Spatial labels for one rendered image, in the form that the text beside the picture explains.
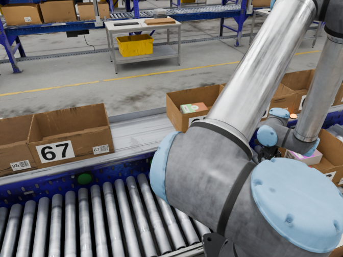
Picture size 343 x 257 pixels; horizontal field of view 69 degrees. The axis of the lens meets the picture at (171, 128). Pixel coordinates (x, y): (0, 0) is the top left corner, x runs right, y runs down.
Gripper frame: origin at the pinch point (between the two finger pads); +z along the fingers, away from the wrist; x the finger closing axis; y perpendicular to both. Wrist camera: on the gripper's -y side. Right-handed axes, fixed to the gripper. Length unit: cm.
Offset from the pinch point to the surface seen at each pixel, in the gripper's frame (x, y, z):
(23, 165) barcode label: -121, -29, -13
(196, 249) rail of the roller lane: -52, 29, 7
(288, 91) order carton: 40, -36, -22
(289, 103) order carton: 37, -29, -18
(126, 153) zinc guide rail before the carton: -71, -26, -9
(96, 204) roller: -91, -8, 5
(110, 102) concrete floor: -62, -260, 80
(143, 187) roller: -66, -11, 5
